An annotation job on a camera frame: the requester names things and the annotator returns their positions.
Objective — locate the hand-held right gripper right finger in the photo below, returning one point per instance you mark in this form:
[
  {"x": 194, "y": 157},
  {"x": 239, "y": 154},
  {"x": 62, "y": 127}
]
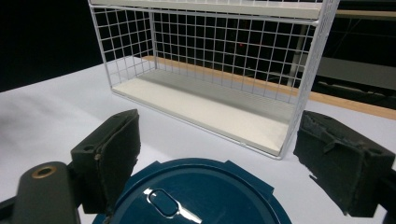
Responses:
[{"x": 342, "y": 161}]

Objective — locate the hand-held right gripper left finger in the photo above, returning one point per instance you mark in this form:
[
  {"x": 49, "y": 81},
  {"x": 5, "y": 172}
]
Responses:
[{"x": 109, "y": 155}]

